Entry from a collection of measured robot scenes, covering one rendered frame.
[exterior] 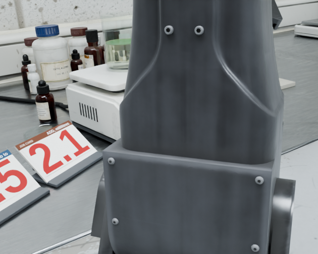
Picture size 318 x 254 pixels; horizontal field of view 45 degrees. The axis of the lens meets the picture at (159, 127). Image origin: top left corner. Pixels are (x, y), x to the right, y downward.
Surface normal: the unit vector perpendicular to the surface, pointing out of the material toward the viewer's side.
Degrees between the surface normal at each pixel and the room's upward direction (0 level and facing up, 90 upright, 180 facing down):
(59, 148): 40
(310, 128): 0
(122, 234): 88
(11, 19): 90
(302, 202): 0
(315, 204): 0
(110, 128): 90
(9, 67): 90
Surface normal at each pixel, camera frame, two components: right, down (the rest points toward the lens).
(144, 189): -0.36, 0.29
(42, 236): -0.05, -0.93
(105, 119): -0.73, 0.29
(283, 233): -0.33, -0.16
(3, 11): 0.54, 0.29
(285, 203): -0.25, -0.51
